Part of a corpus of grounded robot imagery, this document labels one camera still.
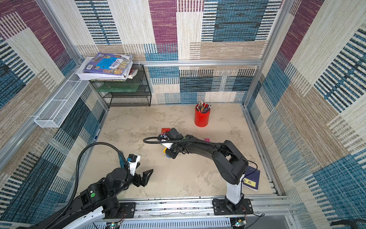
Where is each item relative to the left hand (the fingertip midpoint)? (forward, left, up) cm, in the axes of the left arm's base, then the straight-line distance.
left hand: (147, 167), depth 75 cm
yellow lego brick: (+13, -7, -7) cm, 16 cm away
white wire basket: (+20, +44, +22) cm, 53 cm away
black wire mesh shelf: (+60, +31, -6) cm, 68 cm away
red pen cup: (+38, -32, -6) cm, 50 cm away
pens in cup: (+40, -32, +2) cm, 52 cm away
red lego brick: (+31, -6, -9) cm, 33 cm away
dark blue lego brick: (+12, -9, -11) cm, 19 cm away
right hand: (+14, -12, -9) cm, 20 cm away
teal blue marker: (+10, +19, -10) cm, 24 cm away
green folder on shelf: (+47, +23, +15) cm, 55 cm away
